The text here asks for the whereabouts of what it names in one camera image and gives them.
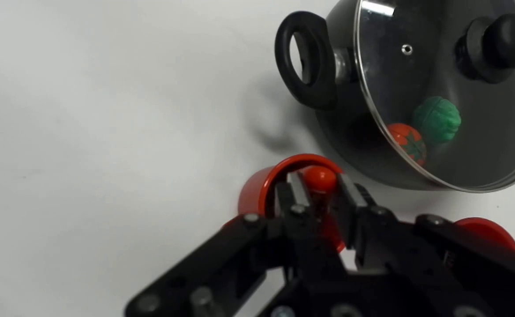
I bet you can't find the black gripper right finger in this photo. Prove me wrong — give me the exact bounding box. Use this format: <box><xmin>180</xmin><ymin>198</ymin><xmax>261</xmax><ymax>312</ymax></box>
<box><xmin>328</xmin><ymin>173</ymin><xmax>515</xmax><ymax>317</ymax></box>

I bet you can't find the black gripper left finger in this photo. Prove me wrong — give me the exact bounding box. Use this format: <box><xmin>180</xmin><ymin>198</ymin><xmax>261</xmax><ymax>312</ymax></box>
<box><xmin>123</xmin><ymin>171</ymin><xmax>349</xmax><ymax>317</ymax></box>

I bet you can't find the red cup with handle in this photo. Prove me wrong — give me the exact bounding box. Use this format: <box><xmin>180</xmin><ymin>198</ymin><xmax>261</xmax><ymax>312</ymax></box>
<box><xmin>236</xmin><ymin>152</ymin><xmax>349</xmax><ymax>256</ymax></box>

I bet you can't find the red toy tomato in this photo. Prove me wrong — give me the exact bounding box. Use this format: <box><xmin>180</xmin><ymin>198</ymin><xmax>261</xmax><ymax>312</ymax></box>
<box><xmin>384</xmin><ymin>122</ymin><xmax>429</xmax><ymax>168</ymax></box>

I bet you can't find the red bowl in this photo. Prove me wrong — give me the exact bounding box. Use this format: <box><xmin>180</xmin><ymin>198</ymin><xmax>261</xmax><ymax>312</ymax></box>
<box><xmin>453</xmin><ymin>215</ymin><xmax>515</xmax><ymax>256</ymax></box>

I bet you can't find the black cooking pot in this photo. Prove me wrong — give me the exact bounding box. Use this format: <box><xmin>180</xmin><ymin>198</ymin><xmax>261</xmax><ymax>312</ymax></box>
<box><xmin>273</xmin><ymin>0</ymin><xmax>515</xmax><ymax>194</ymax></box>

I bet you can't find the green toy vegetable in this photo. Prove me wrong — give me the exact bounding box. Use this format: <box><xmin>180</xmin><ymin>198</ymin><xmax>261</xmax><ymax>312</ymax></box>
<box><xmin>411</xmin><ymin>96</ymin><xmax>464</xmax><ymax>147</ymax></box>

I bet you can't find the glass pot lid black knob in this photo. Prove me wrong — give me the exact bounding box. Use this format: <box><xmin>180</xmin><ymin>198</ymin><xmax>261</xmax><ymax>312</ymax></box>
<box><xmin>353</xmin><ymin>0</ymin><xmax>515</xmax><ymax>194</ymax></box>

